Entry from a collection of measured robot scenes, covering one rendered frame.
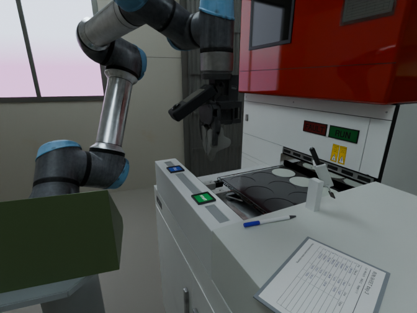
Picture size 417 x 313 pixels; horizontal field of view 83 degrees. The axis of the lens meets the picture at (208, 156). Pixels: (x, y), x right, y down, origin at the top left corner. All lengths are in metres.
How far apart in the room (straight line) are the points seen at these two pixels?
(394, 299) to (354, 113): 0.64
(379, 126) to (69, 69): 2.60
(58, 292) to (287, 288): 0.52
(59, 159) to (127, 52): 0.43
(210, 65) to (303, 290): 0.46
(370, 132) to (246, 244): 0.62
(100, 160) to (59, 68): 2.09
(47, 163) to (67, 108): 2.11
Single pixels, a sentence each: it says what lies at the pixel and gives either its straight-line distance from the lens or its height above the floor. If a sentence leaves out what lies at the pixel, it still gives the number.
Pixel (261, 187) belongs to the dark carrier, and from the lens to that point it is 0.93.
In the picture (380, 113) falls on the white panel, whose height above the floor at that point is 1.19.
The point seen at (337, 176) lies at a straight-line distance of 1.05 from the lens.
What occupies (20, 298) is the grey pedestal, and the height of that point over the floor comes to 0.82.
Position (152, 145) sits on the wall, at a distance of 2.89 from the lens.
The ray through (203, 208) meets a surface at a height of 0.96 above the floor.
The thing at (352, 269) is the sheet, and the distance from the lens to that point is 0.54.
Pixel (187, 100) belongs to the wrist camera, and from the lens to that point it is 0.54.
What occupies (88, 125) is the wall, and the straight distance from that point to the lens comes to 2.88.
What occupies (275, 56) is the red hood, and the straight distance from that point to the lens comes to 1.21.
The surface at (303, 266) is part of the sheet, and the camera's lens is 0.51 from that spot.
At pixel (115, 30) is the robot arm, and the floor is 1.41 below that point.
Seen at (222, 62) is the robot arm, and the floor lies 1.33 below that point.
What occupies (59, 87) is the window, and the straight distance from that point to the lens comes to 2.86.
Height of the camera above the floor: 1.29
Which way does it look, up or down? 18 degrees down
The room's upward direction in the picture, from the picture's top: straight up
